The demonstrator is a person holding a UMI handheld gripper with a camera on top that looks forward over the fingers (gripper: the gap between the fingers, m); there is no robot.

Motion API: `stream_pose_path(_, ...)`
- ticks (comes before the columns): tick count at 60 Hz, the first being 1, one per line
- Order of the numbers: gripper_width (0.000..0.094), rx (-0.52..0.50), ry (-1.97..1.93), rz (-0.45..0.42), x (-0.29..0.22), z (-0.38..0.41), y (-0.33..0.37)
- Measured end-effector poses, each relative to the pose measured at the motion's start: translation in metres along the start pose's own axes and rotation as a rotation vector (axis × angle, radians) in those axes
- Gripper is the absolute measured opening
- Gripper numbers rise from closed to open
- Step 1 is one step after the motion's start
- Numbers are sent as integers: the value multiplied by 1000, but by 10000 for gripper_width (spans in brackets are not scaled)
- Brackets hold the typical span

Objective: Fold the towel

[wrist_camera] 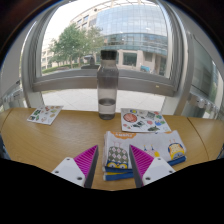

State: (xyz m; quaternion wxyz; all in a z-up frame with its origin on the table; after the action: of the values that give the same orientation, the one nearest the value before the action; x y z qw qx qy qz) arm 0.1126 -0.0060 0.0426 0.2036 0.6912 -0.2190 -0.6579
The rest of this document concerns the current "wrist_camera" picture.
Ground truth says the grey rail with white sockets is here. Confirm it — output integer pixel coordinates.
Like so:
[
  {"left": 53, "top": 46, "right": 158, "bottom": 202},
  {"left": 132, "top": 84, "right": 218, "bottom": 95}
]
[
  {"left": 0, "top": 87, "right": 25, "bottom": 106},
  {"left": 187, "top": 91, "right": 224, "bottom": 119}
]

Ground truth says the glass office building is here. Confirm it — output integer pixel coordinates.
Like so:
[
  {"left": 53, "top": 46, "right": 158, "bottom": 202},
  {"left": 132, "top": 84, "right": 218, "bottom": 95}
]
[{"left": 69, "top": 1, "right": 169, "bottom": 76}]

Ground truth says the white owl print towel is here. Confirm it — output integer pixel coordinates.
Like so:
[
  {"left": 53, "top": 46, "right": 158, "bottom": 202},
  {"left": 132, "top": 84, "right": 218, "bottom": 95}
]
[{"left": 102, "top": 130, "right": 188, "bottom": 182}]

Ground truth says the small sticker sheet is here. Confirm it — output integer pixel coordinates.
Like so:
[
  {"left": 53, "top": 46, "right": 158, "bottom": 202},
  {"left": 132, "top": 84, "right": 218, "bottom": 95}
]
[{"left": 26, "top": 105, "right": 64, "bottom": 126}]

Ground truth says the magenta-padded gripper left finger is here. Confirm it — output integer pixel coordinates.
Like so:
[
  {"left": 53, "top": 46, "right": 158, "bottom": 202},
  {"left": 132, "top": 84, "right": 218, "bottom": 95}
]
[{"left": 51, "top": 144, "right": 100, "bottom": 189}]

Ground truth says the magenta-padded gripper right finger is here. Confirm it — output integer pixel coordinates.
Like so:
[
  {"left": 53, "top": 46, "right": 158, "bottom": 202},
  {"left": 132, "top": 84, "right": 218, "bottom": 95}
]
[{"left": 129, "top": 144, "right": 176, "bottom": 188}]

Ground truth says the green tree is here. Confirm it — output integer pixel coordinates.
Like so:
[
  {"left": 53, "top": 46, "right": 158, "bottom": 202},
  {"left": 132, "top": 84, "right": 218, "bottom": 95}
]
[{"left": 49, "top": 23, "right": 104, "bottom": 69}]

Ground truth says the large sticker sheet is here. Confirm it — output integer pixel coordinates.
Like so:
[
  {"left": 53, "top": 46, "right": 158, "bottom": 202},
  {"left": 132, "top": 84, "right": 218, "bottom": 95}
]
[{"left": 120, "top": 107, "right": 172, "bottom": 134}]

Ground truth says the clear bottle with black cap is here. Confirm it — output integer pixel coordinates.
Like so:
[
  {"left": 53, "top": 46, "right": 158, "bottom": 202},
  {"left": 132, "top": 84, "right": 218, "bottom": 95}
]
[{"left": 96, "top": 49, "right": 119, "bottom": 121}]

